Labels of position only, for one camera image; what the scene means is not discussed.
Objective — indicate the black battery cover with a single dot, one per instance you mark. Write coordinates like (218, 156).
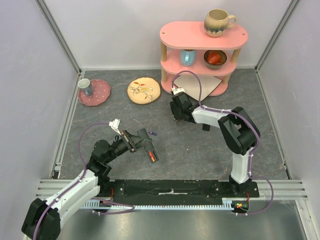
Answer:
(206, 127)

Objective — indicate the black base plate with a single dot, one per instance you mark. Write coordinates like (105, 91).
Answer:
(173, 192)

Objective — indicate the grey small cup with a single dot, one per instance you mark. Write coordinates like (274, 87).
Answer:
(85, 86)

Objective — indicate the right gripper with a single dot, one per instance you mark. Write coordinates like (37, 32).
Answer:
(176, 110)

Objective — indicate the red battery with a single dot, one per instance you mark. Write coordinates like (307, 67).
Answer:
(152, 156)

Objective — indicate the pink dotted plate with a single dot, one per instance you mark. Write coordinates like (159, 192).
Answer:
(101, 91)

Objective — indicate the white square board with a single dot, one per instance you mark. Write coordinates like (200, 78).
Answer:
(192, 88)

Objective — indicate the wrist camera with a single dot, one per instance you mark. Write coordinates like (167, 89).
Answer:
(175, 91)
(115, 125)

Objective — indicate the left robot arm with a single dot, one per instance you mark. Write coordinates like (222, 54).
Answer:
(45, 218)

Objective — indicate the black remote control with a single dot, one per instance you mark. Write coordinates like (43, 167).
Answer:
(148, 147)

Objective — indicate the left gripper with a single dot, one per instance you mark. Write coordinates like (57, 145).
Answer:
(133, 139)

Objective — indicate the light blue mug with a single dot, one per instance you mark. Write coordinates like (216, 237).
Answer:
(187, 57)

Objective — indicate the beige ceramic mug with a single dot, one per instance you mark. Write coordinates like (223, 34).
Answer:
(217, 21)

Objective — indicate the yellow bird plate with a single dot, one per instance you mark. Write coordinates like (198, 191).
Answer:
(143, 90)

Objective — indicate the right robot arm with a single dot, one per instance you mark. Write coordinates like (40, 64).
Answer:
(238, 130)

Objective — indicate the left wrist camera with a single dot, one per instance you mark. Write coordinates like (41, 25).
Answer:
(115, 125)

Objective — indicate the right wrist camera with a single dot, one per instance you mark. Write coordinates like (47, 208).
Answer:
(175, 91)

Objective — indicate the orange cup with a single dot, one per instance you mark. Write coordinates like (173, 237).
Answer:
(214, 58)

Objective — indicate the slotted cable duct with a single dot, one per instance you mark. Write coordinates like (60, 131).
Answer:
(225, 205)

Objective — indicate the pink three-tier shelf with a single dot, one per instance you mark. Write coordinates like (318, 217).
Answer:
(191, 35)

